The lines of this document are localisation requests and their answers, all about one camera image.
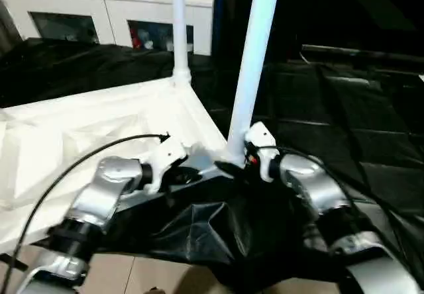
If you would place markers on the white cabinet with glass doors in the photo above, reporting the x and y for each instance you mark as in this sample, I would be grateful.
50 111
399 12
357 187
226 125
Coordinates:
79 9

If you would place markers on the red bottle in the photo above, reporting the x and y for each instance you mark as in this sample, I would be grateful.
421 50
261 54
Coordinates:
136 39

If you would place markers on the white plastic table top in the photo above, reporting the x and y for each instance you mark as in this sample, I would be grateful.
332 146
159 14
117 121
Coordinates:
86 128

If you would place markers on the black bar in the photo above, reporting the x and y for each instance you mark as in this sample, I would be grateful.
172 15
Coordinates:
364 53

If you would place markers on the white plastic table leg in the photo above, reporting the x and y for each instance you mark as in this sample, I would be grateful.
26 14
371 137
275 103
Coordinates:
180 29
252 62

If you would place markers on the black plastic mat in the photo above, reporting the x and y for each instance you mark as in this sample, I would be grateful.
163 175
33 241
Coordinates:
358 128

